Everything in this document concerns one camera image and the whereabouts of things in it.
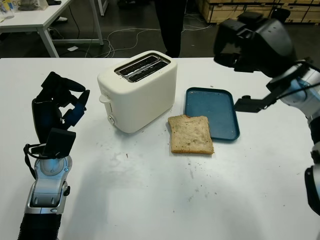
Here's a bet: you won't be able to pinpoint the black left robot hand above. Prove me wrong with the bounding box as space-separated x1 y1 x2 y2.
31 71 91 145

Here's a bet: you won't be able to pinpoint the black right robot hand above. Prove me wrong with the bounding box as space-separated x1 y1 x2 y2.
213 11 297 78

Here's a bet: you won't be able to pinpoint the white two-slot toaster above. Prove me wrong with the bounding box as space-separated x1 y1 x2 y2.
96 50 178 134

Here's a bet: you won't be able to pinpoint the brown bread slice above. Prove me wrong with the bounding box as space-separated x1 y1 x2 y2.
167 115 215 155

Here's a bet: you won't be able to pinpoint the blue rectangular tray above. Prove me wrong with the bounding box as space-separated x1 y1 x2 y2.
183 86 241 143

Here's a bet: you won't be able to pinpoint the black waste bin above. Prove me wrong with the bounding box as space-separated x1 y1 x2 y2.
272 7 292 25

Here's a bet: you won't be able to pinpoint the wooden crates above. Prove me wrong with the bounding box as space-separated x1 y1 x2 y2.
195 0 320 25

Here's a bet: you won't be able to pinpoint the white office desk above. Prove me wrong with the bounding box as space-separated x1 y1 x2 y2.
0 0 105 59

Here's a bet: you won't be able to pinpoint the person in black trousers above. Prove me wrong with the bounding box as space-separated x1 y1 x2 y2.
156 0 187 58

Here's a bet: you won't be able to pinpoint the clear labelled cup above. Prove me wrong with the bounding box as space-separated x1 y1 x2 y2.
0 0 15 21

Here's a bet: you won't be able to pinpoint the grey desk object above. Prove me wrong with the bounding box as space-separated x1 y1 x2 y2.
17 0 35 11

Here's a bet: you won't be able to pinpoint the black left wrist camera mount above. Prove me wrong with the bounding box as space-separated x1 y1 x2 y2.
41 127 77 160

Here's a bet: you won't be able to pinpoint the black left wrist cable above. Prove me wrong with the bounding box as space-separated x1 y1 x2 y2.
23 142 51 180

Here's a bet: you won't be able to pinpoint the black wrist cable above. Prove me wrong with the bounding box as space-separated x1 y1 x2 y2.
23 142 51 180
277 58 320 100

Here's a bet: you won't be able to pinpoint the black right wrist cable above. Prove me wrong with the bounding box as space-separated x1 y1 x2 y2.
277 58 320 100

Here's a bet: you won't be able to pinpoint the white floor cable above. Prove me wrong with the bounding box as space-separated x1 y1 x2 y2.
106 24 163 59

